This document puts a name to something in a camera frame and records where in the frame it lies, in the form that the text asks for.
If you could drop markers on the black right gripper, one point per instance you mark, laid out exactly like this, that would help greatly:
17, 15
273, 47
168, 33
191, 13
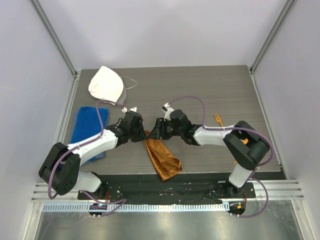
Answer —
161, 128

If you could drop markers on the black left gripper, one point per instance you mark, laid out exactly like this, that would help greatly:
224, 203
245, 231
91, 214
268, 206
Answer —
142, 135

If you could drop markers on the orange satin napkin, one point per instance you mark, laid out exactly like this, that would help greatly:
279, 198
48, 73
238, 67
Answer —
166, 165

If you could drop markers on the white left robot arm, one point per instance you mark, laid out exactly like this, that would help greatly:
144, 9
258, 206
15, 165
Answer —
61, 168

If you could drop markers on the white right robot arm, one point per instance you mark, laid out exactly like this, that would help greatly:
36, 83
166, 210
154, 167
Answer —
247, 146

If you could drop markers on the blue towel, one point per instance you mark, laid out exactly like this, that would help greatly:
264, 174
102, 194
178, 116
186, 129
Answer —
87, 125

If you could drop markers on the orange plastic fork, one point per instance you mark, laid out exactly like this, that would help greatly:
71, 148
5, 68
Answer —
218, 119

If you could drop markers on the white cloth cap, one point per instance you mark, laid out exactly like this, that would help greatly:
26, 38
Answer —
106, 84

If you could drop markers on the orange plastic spoon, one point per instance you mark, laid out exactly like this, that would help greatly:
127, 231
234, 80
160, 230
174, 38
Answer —
245, 141

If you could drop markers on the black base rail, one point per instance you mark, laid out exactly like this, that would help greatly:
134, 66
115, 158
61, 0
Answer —
182, 189

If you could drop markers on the white slotted cable duct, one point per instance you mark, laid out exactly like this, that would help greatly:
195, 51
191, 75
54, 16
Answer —
96, 207

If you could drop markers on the left aluminium frame post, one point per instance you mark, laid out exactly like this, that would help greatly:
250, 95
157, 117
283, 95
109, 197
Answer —
53, 35

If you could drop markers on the aluminium frame post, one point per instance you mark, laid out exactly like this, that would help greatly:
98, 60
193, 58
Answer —
53, 35
281, 18

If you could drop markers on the right aluminium frame post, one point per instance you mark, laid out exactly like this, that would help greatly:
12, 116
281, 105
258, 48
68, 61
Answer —
281, 18

